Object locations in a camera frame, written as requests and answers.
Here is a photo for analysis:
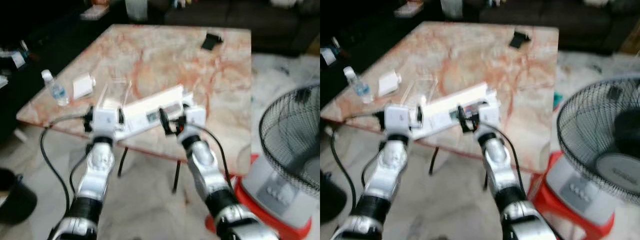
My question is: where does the cardboard box with label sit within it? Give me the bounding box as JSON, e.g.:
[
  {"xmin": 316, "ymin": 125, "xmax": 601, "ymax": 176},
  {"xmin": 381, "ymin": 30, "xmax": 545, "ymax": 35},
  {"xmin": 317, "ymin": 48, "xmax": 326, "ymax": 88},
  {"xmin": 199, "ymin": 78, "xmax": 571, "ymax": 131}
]
[
  {"xmin": 419, "ymin": 81, "xmax": 501, "ymax": 139},
  {"xmin": 122, "ymin": 84, "xmax": 197, "ymax": 141}
]

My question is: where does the black round rubbish bin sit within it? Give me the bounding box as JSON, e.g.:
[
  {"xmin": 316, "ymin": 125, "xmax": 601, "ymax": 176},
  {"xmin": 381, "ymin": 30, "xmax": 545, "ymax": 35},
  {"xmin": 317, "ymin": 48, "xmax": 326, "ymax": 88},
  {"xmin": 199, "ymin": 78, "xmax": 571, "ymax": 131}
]
[
  {"xmin": 0, "ymin": 168, "xmax": 38, "ymax": 226},
  {"xmin": 320, "ymin": 170, "xmax": 348, "ymax": 224}
]

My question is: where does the clear plastic container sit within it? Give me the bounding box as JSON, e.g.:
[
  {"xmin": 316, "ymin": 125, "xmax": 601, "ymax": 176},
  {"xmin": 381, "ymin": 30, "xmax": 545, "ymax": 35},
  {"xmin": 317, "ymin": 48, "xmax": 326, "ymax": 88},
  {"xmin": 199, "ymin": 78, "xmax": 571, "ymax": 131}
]
[
  {"xmin": 402, "ymin": 75, "xmax": 439, "ymax": 106},
  {"xmin": 97, "ymin": 77, "xmax": 134, "ymax": 109}
]

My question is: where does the small white carton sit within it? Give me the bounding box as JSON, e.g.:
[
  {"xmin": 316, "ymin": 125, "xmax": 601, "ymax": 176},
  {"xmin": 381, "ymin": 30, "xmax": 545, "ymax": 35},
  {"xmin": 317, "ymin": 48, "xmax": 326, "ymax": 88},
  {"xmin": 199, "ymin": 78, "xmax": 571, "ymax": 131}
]
[
  {"xmin": 378, "ymin": 71, "xmax": 402, "ymax": 97},
  {"xmin": 72, "ymin": 73, "xmax": 96, "ymax": 100}
]

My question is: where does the pink marble table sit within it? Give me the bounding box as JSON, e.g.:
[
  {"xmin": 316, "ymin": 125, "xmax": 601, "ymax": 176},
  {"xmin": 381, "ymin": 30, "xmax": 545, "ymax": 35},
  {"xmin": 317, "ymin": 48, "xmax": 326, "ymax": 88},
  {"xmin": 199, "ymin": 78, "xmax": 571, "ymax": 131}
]
[
  {"xmin": 16, "ymin": 24, "xmax": 252, "ymax": 193},
  {"xmin": 320, "ymin": 21, "xmax": 560, "ymax": 191}
]

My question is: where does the clear plastic water bottle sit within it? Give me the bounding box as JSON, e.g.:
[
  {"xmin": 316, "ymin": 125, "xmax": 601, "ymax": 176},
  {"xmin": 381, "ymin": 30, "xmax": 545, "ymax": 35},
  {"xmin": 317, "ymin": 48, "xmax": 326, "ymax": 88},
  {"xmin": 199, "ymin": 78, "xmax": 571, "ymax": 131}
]
[
  {"xmin": 41, "ymin": 70, "xmax": 70, "ymax": 107},
  {"xmin": 343, "ymin": 66, "xmax": 372, "ymax": 104}
]

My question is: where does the small black flat object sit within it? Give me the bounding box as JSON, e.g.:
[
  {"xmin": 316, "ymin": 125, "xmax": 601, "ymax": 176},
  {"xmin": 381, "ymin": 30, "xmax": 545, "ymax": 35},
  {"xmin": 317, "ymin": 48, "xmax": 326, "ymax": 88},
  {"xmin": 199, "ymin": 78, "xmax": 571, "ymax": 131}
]
[
  {"xmin": 509, "ymin": 31, "xmax": 532, "ymax": 49},
  {"xmin": 201, "ymin": 33, "xmax": 224, "ymax": 52}
]

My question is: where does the pink flat book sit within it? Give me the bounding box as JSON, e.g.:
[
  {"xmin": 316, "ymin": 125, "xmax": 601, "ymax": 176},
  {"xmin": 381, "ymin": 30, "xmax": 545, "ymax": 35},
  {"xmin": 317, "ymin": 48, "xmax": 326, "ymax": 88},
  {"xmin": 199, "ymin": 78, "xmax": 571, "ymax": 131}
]
[
  {"xmin": 395, "ymin": 2, "xmax": 425, "ymax": 18},
  {"xmin": 80, "ymin": 5, "xmax": 111, "ymax": 21}
]

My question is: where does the white paper item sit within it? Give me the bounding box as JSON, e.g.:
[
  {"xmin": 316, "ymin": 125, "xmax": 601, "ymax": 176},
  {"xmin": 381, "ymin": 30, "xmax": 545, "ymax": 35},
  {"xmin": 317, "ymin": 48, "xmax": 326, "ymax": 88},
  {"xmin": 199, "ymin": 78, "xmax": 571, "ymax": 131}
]
[
  {"xmin": 0, "ymin": 40, "xmax": 31, "ymax": 69},
  {"xmin": 320, "ymin": 37, "xmax": 344, "ymax": 67}
]

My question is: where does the translucent white cup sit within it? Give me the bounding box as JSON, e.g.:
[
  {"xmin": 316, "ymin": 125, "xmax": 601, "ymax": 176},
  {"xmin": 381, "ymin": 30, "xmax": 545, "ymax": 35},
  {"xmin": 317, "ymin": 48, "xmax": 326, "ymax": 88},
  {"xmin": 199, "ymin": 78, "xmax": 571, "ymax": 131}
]
[
  {"xmin": 441, "ymin": 0, "xmax": 464, "ymax": 20},
  {"xmin": 125, "ymin": 0, "xmax": 149, "ymax": 21}
]

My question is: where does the grey fan with black grille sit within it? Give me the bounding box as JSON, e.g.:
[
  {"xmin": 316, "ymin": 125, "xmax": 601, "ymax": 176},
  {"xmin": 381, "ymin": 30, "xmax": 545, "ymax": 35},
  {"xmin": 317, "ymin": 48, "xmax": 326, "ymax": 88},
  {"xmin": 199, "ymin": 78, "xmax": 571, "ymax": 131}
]
[
  {"xmin": 545, "ymin": 76, "xmax": 640, "ymax": 228},
  {"xmin": 240, "ymin": 85, "xmax": 321, "ymax": 231}
]

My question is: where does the dark sofa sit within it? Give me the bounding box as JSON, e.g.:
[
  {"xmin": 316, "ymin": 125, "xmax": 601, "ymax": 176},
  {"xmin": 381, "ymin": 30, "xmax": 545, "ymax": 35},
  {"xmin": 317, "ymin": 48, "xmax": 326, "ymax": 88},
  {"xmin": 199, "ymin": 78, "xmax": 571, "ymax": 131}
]
[
  {"xmin": 479, "ymin": 0, "xmax": 640, "ymax": 55},
  {"xmin": 164, "ymin": 0, "xmax": 321, "ymax": 57}
]

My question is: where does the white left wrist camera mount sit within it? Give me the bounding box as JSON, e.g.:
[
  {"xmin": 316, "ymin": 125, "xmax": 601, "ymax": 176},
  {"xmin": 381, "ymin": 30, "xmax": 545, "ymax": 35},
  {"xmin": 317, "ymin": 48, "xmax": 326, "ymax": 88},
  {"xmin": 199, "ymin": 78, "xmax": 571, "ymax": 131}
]
[
  {"xmin": 385, "ymin": 104, "xmax": 417, "ymax": 137},
  {"xmin": 92, "ymin": 106, "xmax": 124, "ymax": 140}
]

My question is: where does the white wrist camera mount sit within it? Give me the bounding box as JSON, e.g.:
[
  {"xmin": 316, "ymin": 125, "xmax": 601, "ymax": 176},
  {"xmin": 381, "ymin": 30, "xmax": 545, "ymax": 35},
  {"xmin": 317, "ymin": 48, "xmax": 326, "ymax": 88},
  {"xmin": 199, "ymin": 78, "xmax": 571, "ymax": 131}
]
[
  {"xmin": 472, "ymin": 101, "xmax": 501, "ymax": 133},
  {"xmin": 385, "ymin": 104, "xmax": 417, "ymax": 137},
  {"xmin": 177, "ymin": 105, "xmax": 207, "ymax": 136},
  {"xmin": 92, "ymin": 106, "xmax": 124, "ymax": 140}
]

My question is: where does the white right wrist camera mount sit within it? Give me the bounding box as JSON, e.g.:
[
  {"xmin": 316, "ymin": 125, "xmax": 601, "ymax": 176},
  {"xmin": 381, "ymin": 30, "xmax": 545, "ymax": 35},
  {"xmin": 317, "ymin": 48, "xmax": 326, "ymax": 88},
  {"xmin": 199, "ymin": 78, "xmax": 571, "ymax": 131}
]
[
  {"xmin": 472, "ymin": 101, "xmax": 501, "ymax": 133},
  {"xmin": 177, "ymin": 105, "xmax": 207, "ymax": 136}
]

